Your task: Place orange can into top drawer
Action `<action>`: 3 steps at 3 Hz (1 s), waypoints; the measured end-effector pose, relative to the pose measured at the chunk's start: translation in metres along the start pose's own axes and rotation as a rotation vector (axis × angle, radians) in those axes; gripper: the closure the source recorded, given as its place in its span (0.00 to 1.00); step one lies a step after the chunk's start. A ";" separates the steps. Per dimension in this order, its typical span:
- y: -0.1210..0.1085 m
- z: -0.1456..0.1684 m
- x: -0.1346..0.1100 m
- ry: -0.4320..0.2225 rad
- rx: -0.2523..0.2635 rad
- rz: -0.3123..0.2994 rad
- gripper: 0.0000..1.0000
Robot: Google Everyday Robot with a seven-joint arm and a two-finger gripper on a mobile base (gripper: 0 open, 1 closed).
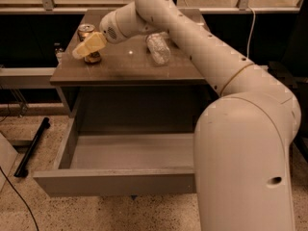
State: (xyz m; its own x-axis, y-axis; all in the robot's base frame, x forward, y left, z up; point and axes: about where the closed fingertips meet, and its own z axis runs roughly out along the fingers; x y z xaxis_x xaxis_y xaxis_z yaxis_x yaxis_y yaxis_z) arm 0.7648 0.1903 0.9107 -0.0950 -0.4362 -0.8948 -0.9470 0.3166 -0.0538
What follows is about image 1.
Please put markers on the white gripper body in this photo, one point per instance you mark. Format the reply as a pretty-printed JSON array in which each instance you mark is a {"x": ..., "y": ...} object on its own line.
[{"x": 108, "y": 28}]

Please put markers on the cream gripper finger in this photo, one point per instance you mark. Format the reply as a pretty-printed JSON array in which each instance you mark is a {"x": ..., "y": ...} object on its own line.
[{"x": 92, "y": 43}]

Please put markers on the orange soda can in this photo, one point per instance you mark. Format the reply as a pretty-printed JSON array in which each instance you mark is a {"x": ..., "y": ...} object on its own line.
[{"x": 83, "y": 31}]

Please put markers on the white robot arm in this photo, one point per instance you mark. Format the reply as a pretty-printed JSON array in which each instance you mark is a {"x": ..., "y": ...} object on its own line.
[{"x": 242, "y": 140}]

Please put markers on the open grey top drawer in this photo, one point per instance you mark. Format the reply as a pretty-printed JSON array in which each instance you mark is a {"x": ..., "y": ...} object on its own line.
[{"x": 127, "y": 141}]

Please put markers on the grey cabinet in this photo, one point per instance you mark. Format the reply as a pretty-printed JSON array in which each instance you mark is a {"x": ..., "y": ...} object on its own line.
[{"x": 128, "y": 68}]

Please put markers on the clear plastic bottle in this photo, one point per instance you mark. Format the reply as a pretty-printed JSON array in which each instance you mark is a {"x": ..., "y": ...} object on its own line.
[{"x": 158, "y": 48}]

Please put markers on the black metal bar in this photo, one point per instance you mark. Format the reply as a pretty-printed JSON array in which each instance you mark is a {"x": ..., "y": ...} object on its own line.
[{"x": 21, "y": 170}]

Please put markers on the black office chair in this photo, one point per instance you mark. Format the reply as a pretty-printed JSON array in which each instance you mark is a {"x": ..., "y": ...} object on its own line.
[{"x": 292, "y": 71}]

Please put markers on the metal window rail frame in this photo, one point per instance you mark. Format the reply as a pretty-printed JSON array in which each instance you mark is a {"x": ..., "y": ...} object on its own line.
[{"x": 64, "y": 0}]

